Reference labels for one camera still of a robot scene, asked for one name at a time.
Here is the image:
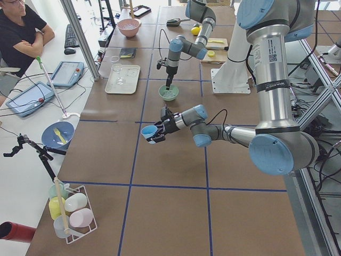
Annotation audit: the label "black computer mouse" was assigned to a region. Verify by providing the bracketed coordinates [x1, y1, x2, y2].
[64, 47, 76, 55]

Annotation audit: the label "lemon half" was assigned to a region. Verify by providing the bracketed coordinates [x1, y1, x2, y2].
[207, 50, 215, 58]

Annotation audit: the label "mint green bowl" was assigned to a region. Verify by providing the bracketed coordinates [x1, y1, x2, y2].
[158, 84, 179, 101]

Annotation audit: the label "clear wine glass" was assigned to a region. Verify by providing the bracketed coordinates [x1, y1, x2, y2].
[111, 63, 125, 85]

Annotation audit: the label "yellow lemon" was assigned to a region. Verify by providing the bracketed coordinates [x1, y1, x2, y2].
[191, 27, 201, 36]

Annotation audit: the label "steel ice scoop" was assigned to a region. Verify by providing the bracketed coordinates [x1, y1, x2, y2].
[166, 18, 191, 27]

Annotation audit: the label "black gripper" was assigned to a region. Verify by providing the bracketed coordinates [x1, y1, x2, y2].
[147, 107, 184, 143]
[166, 64, 177, 90]

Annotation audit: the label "yellow plastic fork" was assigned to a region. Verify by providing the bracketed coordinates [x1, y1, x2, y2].
[53, 127, 67, 145]

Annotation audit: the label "red cylinder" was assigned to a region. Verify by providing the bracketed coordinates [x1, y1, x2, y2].
[1, 221, 36, 243]

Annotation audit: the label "large blue bowl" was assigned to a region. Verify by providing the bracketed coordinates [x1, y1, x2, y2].
[42, 121, 75, 150]

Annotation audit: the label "ice cubes in green bowl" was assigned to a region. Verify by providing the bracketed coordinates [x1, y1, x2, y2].
[163, 90, 176, 98]

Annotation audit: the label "white cup in rack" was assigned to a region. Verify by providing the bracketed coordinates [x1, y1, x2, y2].
[64, 193, 87, 212]

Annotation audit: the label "wooden cutting board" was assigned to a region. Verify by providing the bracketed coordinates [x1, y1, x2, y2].
[201, 38, 229, 63]

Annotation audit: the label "pink bowl of ice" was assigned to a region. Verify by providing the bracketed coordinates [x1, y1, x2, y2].
[117, 19, 142, 37]

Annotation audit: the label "black keyboard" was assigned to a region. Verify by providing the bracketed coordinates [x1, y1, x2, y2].
[64, 24, 79, 49]

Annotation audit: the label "light blue plastic cup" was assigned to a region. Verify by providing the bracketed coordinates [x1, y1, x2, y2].
[141, 125, 158, 144]

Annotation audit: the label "pale green cup in rack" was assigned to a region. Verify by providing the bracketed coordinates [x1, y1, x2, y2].
[48, 182, 69, 200]

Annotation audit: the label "blue teach pendant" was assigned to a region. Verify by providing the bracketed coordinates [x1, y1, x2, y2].
[6, 82, 55, 117]
[51, 61, 85, 88]

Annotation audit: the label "pink cup in rack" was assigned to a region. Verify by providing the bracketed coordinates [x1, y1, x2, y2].
[69, 208, 93, 228]

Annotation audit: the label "yellow cup in rack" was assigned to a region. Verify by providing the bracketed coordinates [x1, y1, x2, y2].
[48, 196, 61, 220]

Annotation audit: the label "seated person in black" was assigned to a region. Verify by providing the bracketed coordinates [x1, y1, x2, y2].
[1, 1, 55, 77]

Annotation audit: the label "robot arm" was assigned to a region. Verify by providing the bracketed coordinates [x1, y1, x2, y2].
[141, 1, 319, 175]
[157, 0, 216, 90]

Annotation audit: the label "black camera tripod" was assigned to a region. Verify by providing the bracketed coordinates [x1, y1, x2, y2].
[3, 134, 67, 183]

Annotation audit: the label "cream bear serving tray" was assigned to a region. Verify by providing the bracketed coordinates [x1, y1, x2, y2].
[104, 64, 141, 94]

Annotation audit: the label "yellow plastic knife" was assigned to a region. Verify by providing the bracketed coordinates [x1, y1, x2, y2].
[208, 39, 225, 44]

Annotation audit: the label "white wire cup rack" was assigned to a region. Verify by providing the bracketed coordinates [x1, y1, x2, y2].
[48, 178, 98, 244]

